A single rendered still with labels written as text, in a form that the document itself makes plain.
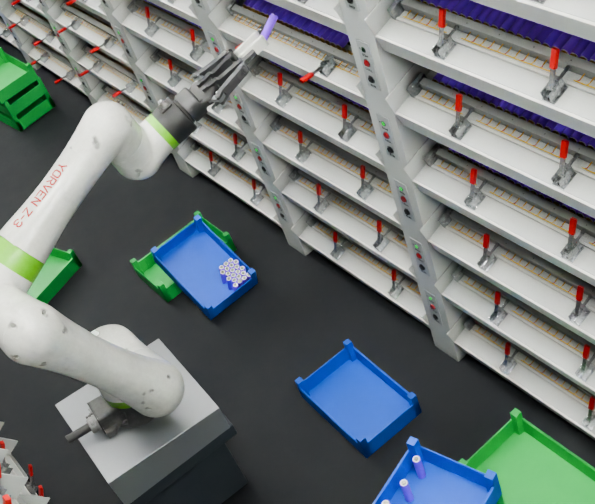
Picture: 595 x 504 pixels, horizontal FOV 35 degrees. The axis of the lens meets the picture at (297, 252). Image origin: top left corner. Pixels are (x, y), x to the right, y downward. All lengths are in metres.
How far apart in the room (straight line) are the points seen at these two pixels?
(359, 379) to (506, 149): 1.05
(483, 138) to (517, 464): 0.80
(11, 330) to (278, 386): 1.15
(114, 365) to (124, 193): 1.79
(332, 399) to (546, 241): 0.96
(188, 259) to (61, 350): 1.36
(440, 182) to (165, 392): 0.78
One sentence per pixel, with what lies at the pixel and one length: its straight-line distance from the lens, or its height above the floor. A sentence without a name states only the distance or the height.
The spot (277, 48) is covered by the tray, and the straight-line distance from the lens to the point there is 2.45.
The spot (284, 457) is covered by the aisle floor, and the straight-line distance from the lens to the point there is 2.68.
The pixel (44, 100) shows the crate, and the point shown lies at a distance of 4.43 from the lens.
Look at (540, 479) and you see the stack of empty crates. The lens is 2.32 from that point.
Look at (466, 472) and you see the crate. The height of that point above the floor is 0.43.
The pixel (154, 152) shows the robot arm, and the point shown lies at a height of 0.98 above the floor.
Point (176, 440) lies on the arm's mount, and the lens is 2.36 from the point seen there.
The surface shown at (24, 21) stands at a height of 0.31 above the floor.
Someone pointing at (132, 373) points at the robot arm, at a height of 0.70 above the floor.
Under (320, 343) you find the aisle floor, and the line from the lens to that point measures 2.89.
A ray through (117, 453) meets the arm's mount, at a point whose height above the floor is 0.39.
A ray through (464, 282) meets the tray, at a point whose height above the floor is 0.31.
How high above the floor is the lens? 2.15
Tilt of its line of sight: 42 degrees down
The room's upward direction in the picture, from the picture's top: 22 degrees counter-clockwise
